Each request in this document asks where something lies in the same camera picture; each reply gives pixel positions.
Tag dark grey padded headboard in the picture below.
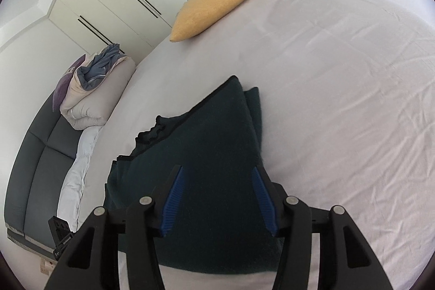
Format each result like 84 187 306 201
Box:
3 89 81 252

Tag yellow pillow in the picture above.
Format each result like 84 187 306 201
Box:
169 0 264 42

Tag beige wall socket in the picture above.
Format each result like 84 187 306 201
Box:
40 259 57 276

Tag blue-grey cloth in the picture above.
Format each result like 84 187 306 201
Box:
76 43 125 92

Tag purple pillow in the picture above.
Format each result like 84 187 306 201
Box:
52 54 88 113

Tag white bed pillow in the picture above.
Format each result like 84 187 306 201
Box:
57 125 104 233

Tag dark green sweater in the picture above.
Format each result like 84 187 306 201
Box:
104 75 287 276

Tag folded beige duvet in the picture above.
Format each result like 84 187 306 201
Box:
60 52 137 131

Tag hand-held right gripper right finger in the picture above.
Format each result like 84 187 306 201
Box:
251 167 390 290

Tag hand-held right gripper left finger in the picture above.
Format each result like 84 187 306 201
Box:
44 165 186 290

